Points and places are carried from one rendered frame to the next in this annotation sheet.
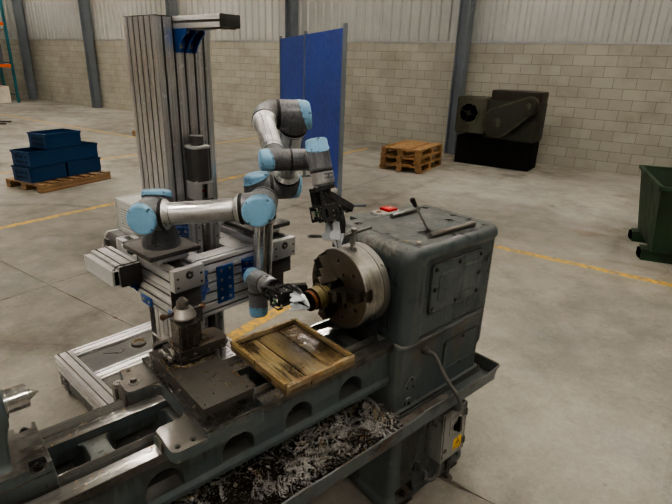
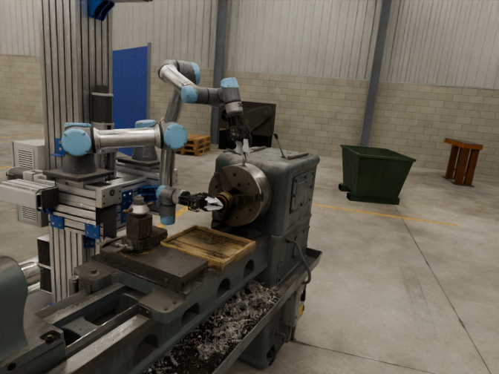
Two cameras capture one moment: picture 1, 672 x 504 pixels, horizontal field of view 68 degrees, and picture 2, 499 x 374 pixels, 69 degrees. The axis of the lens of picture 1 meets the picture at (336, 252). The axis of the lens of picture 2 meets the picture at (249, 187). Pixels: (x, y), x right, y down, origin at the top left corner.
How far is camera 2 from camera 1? 64 cm
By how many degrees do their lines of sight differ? 22
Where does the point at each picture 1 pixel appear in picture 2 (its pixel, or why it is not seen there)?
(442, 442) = (295, 310)
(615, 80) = (312, 98)
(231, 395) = (195, 266)
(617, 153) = (317, 143)
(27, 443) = (27, 323)
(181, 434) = (162, 300)
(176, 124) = (86, 75)
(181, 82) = (91, 41)
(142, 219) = (78, 142)
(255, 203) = (175, 130)
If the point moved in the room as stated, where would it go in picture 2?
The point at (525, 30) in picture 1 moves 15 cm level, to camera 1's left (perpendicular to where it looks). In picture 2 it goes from (258, 64) to (253, 64)
